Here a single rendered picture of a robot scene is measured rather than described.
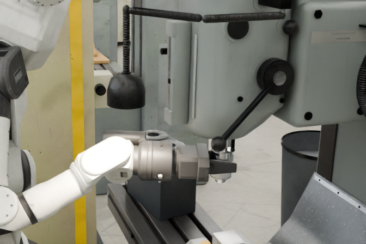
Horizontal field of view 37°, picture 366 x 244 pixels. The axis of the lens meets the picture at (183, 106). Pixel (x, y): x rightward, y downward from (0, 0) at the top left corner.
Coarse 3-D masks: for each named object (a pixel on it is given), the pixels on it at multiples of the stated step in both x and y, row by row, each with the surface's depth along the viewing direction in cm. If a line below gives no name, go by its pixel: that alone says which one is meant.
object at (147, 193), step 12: (156, 132) 168; (180, 144) 158; (132, 180) 168; (180, 180) 155; (192, 180) 157; (132, 192) 169; (144, 192) 162; (156, 192) 155; (168, 192) 154; (180, 192) 156; (192, 192) 159; (144, 204) 163; (156, 204) 156; (168, 204) 155; (180, 204) 157; (192, 204) 160; (156, 216) 157; (168, 216) 156
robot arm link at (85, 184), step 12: (96, 144) 116; (108, 144) 116; (120, 144) 116; (84, 156) 114; (96, 156) 114; (108, 156) 114; (120, 156) 114; (72, 168) 115; (84, 168) 113; (96, 168) 113; (108, 168) 113; (84, 180) 113; (96, 180) 114; (84, 192) 115
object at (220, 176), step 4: (212, 156) 120; (216, 156) 119; (228, 156) 119; (232, 156) 120; (220, 160) 119; (224, 160) 119; (228, 160) 119; (212, 176) 121; (216, 176) 120; (220, 176) 120; (224, 176) 120; (228, 176) 120
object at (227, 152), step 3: (213, 150) 119; (225, 150) 119; (228, 150) 119; (213, 153) 119; (216, 153) 119; (219, 153) 118; (222, 153) 118; (225, 153) 118; (228, 153) 118; (231, 153) 119; (219, 156) 118; (222, 156) 118; (225, 156) 118
